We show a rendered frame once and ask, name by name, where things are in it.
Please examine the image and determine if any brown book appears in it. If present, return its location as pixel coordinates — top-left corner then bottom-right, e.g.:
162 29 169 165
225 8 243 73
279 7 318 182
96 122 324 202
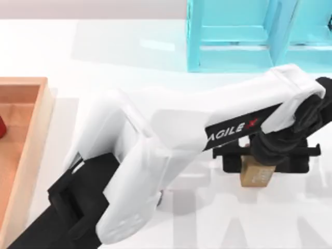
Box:
240 155 276 188

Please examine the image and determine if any light blue rack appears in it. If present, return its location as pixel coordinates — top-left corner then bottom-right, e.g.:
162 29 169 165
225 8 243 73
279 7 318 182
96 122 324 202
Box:
186 0 332 74

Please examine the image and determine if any salmon shallow box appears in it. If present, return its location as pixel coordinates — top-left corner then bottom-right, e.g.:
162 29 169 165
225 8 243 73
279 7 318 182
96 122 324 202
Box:
0 77 54 236

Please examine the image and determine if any red object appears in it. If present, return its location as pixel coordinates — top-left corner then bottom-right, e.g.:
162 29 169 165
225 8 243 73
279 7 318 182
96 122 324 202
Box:
0 115 7 139

